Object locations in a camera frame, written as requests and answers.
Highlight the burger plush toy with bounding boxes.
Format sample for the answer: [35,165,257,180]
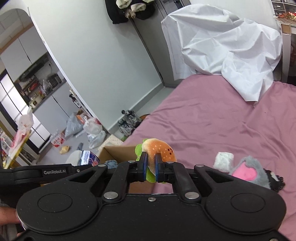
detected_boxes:
[135,138,177,183]

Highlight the blue tissue pack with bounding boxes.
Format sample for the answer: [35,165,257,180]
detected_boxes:
[80,151,100,166]

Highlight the white soft packet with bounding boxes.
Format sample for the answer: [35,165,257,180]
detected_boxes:
[213,152,234,173]

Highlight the grey pink plush paw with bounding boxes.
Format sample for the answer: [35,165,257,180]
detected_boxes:
[230,156,270,189]

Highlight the black lace fabric pouch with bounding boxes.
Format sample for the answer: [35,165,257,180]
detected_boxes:
[265,169,285,193]

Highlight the person's left hand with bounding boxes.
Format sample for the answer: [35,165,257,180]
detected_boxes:
[0,206,20,226]

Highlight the cardboard box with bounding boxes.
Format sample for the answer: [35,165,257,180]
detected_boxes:
[98,146,137,164]

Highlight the blue grey knitted cloth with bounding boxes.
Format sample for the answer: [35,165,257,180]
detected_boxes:
[105,160,118,169]

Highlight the grey sneakers pair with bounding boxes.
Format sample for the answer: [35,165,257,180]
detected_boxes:
[117,110,142,137]

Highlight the silver plastic bag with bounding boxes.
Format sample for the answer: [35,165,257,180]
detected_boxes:
[87,131,106,149]

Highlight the red white bottle pack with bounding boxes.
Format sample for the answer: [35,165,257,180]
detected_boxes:
[50,131,65,147]

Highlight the white insole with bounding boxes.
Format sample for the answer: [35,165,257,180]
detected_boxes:
[66,150,82,166]

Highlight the white plastic bag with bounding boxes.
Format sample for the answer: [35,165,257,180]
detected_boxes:
[83,118,103,135]

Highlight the pink bed sheet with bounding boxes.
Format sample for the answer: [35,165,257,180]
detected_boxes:
[124,75,295,240]

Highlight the grey mailer bag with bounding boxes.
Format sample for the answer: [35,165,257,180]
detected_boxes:
[65,113,83,138]

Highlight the spray bottle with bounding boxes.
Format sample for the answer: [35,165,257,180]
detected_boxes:
[69,94,81,108]

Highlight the white draped sheet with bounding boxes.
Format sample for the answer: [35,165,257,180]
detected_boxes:
[162,4,282,101]

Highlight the grey door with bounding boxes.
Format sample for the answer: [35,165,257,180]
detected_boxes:
[132,0,190,88]

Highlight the black hanging clothes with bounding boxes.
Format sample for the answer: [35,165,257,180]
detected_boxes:
[105,0,155,25]

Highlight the grey drawer organizer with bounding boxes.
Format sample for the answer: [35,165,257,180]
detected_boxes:
[271,0,296,16]

